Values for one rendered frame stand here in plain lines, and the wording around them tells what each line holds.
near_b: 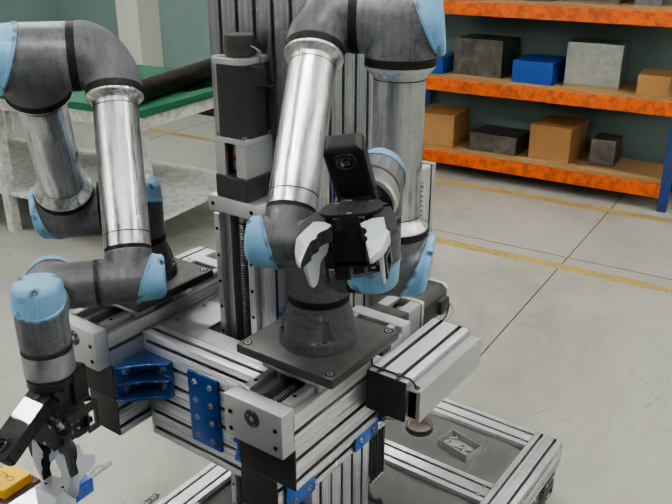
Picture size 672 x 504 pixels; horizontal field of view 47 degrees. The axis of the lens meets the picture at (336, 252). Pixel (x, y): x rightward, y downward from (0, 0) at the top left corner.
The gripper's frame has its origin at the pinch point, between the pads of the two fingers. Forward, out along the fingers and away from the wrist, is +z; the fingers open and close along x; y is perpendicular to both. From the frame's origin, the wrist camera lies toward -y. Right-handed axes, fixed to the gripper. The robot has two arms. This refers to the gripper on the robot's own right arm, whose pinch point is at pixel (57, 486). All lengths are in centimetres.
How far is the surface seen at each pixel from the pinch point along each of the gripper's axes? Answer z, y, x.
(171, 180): 68, 286, 250
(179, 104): 6, 247, 201
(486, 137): 62, 479, 112
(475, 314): 93, 263, 29
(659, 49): -5, 527, 9
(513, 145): 65, 478, 91
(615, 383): 93, 235, -44
